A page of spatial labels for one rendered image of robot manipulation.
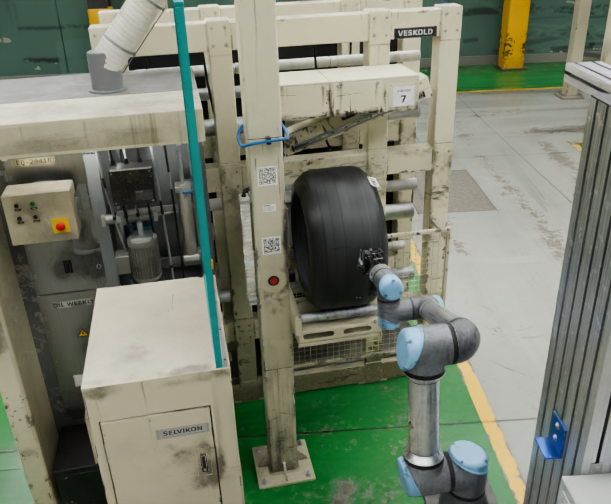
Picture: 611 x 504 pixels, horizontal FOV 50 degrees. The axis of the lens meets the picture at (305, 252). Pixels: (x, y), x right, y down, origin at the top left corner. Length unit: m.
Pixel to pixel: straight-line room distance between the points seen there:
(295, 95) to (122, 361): 1.29
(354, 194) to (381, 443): 1.45
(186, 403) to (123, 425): 0.18
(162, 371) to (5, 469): 1.93
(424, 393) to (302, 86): 1.35
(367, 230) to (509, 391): 1.71
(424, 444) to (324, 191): 1.03
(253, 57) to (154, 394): 1.18
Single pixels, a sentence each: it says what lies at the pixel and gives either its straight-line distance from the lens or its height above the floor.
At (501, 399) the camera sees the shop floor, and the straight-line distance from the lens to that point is 3.82.
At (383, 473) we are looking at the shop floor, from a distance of 3.33.
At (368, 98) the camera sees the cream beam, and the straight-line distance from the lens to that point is 2.77.
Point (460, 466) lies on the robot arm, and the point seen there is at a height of 0.94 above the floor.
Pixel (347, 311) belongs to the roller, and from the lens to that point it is 2.74.
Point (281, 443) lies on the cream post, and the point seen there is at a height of 0.20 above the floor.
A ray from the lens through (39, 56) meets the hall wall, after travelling 12.19.
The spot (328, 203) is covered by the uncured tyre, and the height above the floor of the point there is 1.41.
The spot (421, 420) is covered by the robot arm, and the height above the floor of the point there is 1.10.
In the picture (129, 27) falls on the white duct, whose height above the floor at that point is 2.03.
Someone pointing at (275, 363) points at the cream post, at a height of 0.65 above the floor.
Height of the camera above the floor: 2.37
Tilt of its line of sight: 27 degrees down
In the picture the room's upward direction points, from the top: 2 degrees counter-clockwise
